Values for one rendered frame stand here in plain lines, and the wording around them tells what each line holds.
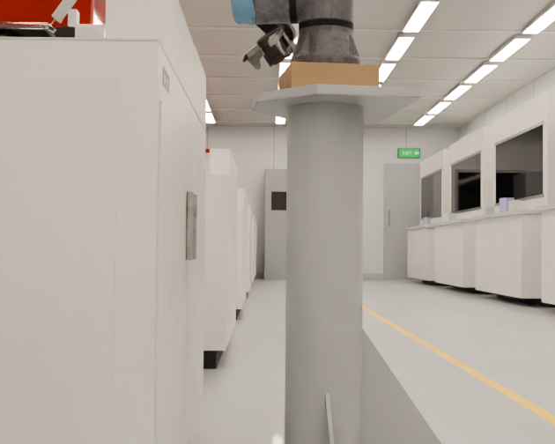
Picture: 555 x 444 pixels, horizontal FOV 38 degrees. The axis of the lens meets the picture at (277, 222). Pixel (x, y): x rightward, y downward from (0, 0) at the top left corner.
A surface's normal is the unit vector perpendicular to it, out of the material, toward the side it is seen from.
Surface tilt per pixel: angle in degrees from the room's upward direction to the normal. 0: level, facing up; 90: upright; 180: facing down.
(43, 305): 90
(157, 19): 90
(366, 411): 90
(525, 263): 90
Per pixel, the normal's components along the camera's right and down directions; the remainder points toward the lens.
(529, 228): 0.01, -0.04
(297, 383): -0.65, -0.04
